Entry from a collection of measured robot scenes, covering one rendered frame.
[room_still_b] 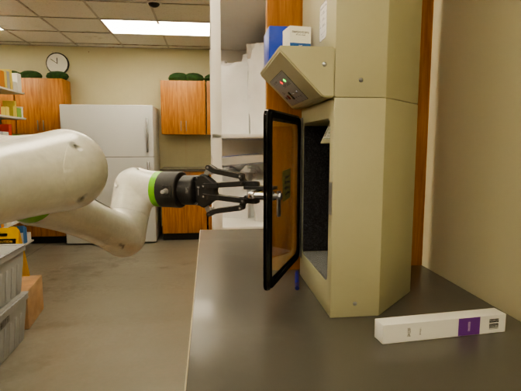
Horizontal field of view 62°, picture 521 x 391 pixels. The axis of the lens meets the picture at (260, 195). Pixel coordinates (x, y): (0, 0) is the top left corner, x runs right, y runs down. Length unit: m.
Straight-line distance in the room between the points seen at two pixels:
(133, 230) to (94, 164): 0.44
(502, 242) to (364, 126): 0.46
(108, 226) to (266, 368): 0.48
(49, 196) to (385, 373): 0.58
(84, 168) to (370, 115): 0.57
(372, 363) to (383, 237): 0.29
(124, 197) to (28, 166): 0.55
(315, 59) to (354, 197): 0.29
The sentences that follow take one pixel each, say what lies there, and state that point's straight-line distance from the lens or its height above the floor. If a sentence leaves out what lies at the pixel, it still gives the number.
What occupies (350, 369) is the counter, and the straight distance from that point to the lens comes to 0.80.
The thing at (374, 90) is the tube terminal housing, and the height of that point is 1.43.
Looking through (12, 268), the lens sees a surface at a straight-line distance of 3.16.
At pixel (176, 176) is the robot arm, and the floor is 1.24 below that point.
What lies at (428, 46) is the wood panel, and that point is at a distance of 1.43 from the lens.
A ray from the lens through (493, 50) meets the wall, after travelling 1.24.
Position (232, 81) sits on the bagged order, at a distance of 2.31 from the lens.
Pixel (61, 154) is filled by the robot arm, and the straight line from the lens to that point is 0.66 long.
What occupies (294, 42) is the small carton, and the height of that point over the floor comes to 1.54.
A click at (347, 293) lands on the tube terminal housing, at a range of 0.98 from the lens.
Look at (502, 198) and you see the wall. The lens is 1.17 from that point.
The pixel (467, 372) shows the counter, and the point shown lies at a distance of 0.85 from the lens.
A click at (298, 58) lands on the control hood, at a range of 0.91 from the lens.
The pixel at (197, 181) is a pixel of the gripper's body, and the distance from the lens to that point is 1.09.
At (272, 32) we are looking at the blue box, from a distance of 1.12.
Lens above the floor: 1.32
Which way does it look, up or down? 7 degrees down
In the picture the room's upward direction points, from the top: straight up
